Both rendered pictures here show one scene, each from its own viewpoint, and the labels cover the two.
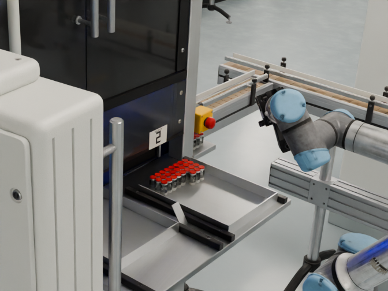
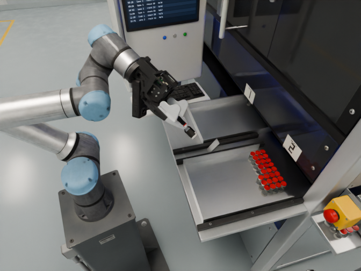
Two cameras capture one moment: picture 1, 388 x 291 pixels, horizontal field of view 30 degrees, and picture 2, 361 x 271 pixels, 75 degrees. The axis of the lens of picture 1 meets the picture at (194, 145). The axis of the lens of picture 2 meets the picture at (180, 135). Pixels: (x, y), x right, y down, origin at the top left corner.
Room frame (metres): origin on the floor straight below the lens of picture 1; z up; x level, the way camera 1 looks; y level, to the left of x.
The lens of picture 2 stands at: (2.09, -0.58, 1.67)
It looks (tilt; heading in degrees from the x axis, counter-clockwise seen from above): 46 degrees down; 129
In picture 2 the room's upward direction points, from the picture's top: straight up
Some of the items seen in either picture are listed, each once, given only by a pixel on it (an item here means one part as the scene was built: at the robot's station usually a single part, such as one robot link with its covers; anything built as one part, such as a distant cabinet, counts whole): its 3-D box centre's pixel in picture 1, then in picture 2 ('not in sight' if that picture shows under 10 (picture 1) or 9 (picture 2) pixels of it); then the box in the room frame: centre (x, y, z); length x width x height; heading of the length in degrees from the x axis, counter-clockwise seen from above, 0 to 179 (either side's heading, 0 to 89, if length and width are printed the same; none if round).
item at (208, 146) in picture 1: (189, 146); (339, 229); (2.31, 0.02, 0.87); 0.14 x 0.13 x 0.02; 54
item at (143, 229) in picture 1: (102, 223); (227, 117); (1.72, 0.24, 0.90); 0.34 x 0.26 x 0.04; 54
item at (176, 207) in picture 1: (193, 220); (202, 148); (1.75, -0.01, 0.91); 0.14 x 0.03 x 0.06; 54
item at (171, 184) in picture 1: (179, 179); (260, 172); (2.00, 0.04, 0.90); 0.18 x 0.02 x 0.05; 144
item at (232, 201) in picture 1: (208, 193); (234, 179); (1.93, -0.05, 0.90); 0.34 x 0.26 x 0.04; 54
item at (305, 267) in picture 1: (310, 270); not in sight; (2.73, -0.57, 0.07); 0.50 x 0.08 x 0.14; 144
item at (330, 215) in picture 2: (209, 122); (332, 215); (2.24, -0.05, 0.99); 0.04 x 0.04 x 0.04; 54
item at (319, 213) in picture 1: (322, 197); not in sight; (2.73, -0.57, 0.46); 0.09 x 0.09 x 0.77; 54
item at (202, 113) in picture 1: (198, 118); (344, 212); (2.27, -0.01, 0.99); 0.08 x 0.07 x 0.07; 54
